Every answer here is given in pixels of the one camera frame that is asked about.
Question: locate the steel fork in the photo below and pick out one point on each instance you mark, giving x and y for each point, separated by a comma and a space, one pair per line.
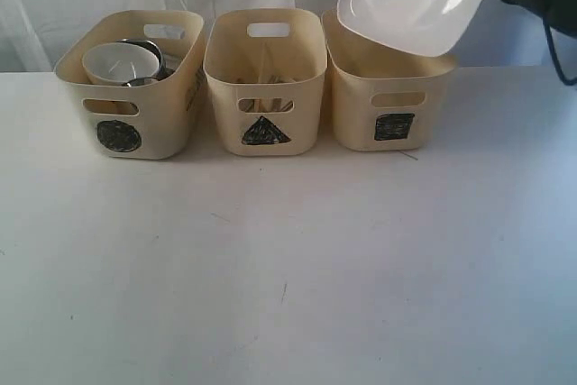
278, 79

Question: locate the white round bowl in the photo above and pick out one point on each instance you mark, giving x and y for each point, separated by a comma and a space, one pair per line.
116, 63

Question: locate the cream bin with triangle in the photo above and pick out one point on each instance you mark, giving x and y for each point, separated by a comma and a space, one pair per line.
266, 119

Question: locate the cream bin with circle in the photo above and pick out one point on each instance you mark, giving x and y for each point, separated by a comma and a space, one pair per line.
151, 122

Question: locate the cream bin with square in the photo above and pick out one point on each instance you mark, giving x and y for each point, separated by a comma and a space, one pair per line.
382, 99

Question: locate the steel mug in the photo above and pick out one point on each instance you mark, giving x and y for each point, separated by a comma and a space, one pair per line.
140, 82

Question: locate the steel bowl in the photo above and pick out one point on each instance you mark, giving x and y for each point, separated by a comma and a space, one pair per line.
163, 72

